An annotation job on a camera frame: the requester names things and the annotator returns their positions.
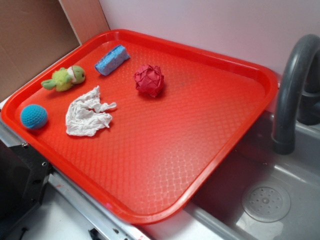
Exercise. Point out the red plastic tray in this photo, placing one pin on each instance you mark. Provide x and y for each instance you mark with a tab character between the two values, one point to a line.
157	151

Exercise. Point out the blue sponge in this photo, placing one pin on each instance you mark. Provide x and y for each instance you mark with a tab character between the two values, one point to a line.
112	60

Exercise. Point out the grey plastic sink basin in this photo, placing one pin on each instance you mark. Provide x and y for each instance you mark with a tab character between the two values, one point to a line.
216	213

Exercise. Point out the red crumpled paper ball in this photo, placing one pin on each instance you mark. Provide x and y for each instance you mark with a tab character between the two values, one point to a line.
149	80

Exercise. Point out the white crumpled cloth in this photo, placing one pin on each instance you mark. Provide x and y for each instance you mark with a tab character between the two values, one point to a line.
86	115

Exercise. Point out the black metal bracket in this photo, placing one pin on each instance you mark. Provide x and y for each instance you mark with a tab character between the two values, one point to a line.
23	178

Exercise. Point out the grey toy faucet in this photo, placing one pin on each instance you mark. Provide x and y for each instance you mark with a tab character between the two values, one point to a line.
299	94

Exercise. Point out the grey sink drain strainer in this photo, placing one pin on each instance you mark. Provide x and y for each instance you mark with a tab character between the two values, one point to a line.
266	201

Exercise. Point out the blue crocheted ball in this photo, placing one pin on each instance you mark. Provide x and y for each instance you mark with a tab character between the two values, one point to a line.
34	116

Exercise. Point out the green plush turtle toy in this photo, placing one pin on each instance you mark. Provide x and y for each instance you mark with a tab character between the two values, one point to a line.
64	79

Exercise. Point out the brown cardboard panel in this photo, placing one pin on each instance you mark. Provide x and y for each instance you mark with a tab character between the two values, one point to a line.
34	34

